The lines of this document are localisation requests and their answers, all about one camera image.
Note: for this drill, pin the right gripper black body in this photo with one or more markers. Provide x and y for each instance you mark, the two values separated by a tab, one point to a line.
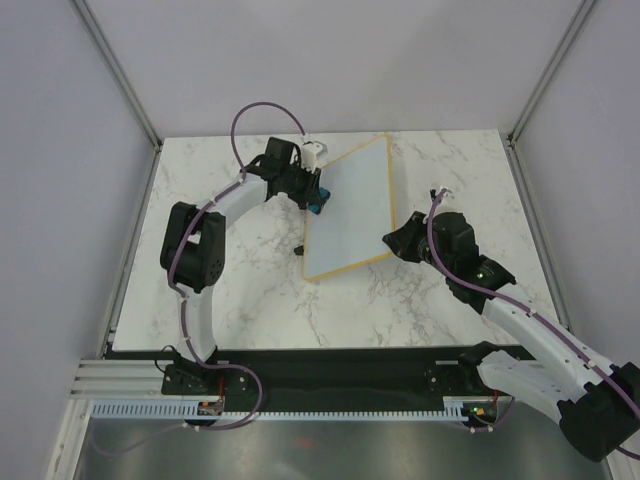
414	246

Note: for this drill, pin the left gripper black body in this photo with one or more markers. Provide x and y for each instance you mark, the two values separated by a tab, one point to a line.
304	185

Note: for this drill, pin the blue whiteboard eraser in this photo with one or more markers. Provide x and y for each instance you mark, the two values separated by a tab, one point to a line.
318	201

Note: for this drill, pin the yellow framed whiteboard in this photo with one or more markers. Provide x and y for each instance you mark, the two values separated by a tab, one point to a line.
349	231

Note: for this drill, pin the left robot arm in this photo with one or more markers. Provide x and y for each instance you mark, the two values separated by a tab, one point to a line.
194	246

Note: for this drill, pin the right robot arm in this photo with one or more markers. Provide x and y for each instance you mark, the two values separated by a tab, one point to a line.
594	401

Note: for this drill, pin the aluminium front extrusion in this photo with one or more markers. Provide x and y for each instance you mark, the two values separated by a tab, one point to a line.
116	379

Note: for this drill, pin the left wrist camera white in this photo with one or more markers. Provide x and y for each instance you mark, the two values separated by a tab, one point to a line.
311	154

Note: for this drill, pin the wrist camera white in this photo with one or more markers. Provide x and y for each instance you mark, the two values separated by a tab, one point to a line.
439	196
311	154

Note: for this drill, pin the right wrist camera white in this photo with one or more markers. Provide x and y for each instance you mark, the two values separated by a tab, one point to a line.
439	196

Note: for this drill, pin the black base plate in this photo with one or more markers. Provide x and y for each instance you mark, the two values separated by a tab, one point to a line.
340	379

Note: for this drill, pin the white slotted cable duct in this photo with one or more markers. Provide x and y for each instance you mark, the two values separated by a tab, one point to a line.
192	410

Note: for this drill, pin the aluminium frame rail left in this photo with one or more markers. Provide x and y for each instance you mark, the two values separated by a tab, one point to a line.
108	55

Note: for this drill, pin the aluminium frame rail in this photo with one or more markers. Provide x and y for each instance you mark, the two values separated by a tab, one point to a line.
108	55
580	153

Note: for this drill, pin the aluminium frame rail right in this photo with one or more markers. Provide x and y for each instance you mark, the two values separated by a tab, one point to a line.
580	153

